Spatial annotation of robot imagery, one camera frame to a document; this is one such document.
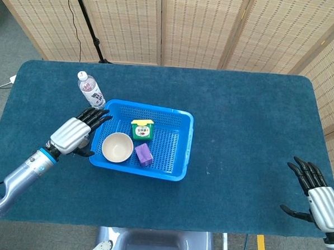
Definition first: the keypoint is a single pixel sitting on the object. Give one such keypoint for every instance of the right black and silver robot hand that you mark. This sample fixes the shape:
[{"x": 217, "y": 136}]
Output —
[{"x": 325, "y": 209}]

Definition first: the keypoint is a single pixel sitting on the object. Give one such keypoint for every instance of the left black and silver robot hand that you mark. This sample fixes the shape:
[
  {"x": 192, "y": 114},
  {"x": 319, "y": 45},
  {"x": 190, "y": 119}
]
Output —
[{"x": 69, "y": 135}]

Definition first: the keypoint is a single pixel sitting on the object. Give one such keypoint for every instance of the clear water bottle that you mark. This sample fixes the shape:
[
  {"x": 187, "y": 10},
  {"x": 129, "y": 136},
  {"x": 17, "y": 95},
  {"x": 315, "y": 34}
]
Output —
[{"x": 91, "y": 91}]

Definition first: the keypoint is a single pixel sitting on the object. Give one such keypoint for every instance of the beige bowl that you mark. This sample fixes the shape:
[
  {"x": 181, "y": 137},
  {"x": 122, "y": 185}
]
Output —
[{"x": 117, "y": 147}]

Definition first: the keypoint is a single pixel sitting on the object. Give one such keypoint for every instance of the green yellow-lidded box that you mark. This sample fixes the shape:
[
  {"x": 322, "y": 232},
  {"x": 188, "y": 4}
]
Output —
[{"x": 142, "y": 130}]

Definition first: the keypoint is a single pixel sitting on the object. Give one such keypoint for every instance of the purple box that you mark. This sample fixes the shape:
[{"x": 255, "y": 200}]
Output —
[{"x": 143, "y": 154}]

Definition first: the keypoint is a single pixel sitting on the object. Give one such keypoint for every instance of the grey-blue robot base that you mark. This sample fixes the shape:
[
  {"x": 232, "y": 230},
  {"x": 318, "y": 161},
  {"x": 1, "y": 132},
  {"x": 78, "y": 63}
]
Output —
[{"x": 155, "y": 244}]

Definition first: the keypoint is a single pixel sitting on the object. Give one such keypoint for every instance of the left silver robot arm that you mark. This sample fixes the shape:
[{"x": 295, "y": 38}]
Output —
[{"x": 21, "y": 173}]

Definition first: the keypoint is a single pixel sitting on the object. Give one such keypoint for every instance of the blue plastic perforated basket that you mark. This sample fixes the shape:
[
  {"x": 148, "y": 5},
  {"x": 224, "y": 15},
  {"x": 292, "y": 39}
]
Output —
[{"x": 168, "y": 158}]

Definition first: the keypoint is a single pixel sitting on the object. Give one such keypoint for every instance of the white floor strip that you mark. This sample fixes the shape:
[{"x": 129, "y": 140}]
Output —
[{"x": 225, "y": 245}]

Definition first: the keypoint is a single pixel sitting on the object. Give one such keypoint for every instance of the black tripod stand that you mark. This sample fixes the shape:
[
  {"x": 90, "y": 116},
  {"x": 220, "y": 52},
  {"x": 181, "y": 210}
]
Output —
[{"x": 89, "y": 25}]

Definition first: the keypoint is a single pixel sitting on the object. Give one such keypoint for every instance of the dark blue table mat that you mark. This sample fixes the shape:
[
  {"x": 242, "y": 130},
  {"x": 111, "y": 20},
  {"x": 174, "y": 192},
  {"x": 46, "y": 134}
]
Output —
[{"x": 239, "y": 134}]

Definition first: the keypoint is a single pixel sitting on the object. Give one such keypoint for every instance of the bamboo folding screen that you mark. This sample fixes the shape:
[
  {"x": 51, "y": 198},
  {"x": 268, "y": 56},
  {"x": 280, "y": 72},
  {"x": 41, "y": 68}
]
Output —
[{"x": 203, "y": 29}]

